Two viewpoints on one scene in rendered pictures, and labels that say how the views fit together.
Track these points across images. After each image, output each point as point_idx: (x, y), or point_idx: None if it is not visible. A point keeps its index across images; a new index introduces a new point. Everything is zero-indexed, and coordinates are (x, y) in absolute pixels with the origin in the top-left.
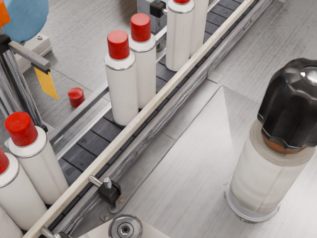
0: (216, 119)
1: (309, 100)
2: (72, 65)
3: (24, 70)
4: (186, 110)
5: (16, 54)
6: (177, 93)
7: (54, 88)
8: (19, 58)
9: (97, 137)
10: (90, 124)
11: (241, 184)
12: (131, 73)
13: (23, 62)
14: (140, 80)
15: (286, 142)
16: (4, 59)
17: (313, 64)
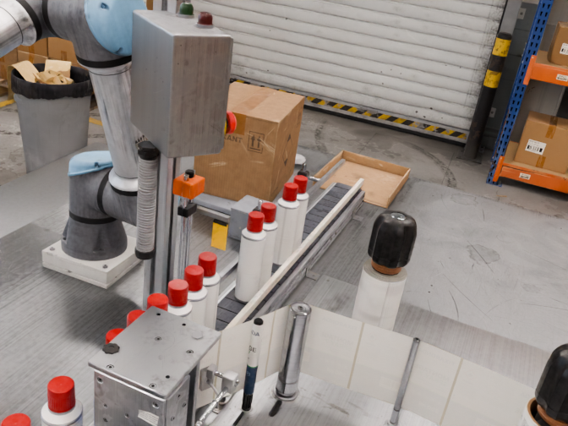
0: (324, 297)
1: (397, 226)
2: (174, 268)
3: (127, 271)
4: (292, 299)
5: (122, 253)
6: (286, 281)
7: (226, 238)
8: (127, 257)
9: (225, 310)
10: None
11: (360, 316)
12: (263, 246)
13: (128, 262)
14: (263, 259)
15: (389, 259)
16: (172, 228)
17: (396, 211)
